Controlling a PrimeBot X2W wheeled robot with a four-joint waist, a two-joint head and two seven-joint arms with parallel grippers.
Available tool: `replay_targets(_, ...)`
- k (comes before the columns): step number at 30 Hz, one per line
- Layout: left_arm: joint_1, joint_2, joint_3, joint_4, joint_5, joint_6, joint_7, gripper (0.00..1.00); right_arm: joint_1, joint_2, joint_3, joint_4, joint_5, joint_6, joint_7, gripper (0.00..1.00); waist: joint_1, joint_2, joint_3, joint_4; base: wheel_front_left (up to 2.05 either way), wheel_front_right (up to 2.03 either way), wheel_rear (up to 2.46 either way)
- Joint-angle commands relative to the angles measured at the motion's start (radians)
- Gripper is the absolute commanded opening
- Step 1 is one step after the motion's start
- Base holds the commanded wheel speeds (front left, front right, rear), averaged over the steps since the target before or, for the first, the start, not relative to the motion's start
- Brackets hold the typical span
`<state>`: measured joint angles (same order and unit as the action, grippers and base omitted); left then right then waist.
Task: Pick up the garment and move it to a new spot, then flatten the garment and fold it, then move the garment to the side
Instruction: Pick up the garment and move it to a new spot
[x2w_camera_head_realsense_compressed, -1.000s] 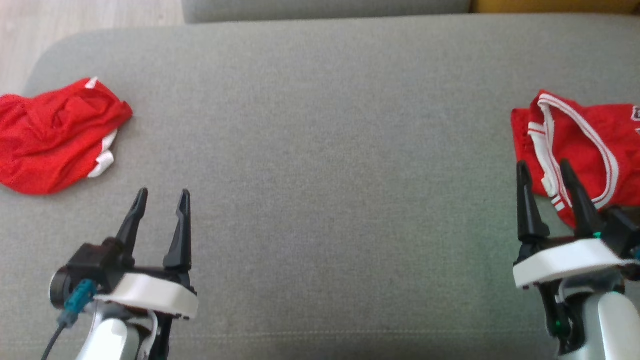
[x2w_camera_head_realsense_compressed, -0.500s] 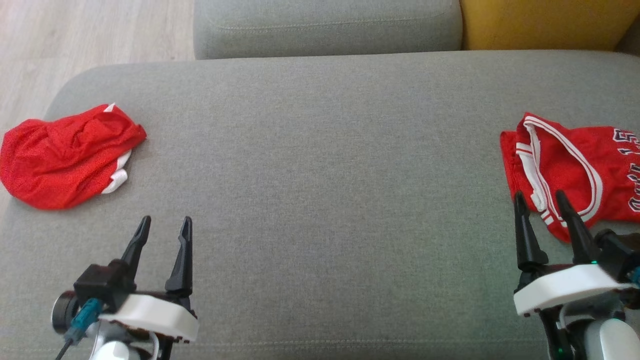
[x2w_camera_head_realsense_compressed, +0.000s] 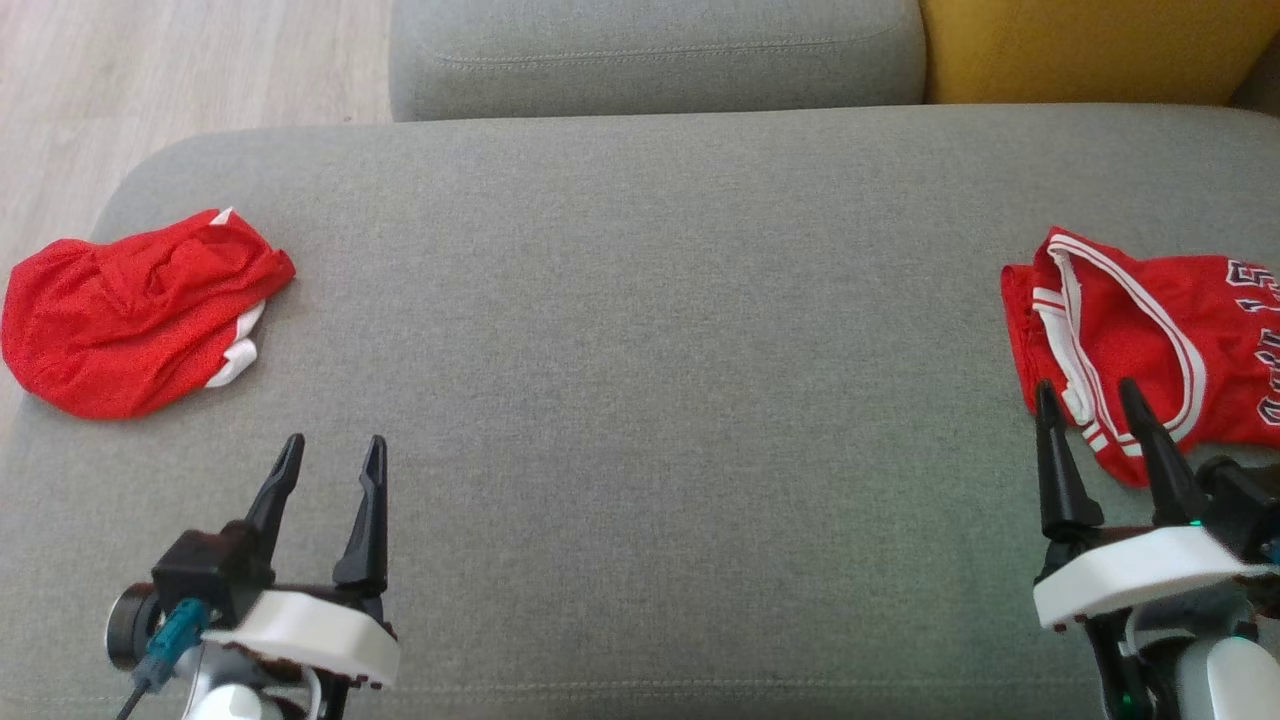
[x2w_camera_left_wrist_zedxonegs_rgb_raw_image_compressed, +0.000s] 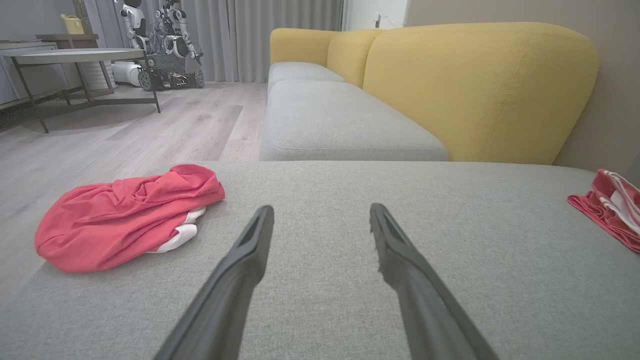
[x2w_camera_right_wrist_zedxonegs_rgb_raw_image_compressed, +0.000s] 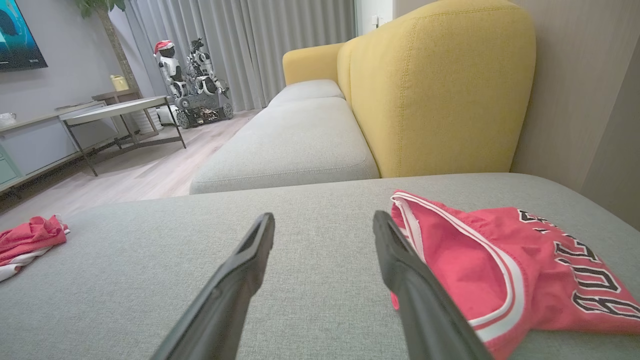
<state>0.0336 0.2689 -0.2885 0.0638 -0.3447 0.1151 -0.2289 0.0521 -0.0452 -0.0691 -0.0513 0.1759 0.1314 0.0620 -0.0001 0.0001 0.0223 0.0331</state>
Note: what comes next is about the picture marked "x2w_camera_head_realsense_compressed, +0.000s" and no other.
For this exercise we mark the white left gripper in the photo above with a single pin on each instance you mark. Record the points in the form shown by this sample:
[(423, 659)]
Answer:
[(310, 635)]

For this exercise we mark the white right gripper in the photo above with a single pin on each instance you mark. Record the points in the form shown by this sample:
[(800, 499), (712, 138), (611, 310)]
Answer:
[(1130, 575)]

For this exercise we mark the red basketball jersey white trim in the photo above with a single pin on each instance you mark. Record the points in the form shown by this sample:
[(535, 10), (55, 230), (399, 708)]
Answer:
[(1150, 330)]

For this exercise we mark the red mesh shorts white trim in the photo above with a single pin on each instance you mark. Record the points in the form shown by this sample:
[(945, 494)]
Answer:
[(120, 320)]

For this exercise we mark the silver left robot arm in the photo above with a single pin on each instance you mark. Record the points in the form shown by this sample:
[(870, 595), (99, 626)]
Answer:
[(240, 700)]

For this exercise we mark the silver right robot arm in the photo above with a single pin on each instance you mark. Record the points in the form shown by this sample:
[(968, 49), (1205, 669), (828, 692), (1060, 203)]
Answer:
[(1220, 670)]

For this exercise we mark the grey fabric sofa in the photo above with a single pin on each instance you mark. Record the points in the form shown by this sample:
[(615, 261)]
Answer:
[(640, 400)]

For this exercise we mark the large yellow cushion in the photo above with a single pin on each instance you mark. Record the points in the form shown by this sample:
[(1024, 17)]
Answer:
[(1090, 50)]

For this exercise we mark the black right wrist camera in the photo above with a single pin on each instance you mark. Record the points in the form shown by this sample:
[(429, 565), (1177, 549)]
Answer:
[(1240, 505)]

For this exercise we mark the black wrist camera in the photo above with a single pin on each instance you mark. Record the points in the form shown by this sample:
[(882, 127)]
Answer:
[(200, 580), (1240, 505)]

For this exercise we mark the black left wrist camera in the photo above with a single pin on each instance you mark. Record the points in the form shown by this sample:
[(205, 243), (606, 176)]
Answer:
[(200, 580)]

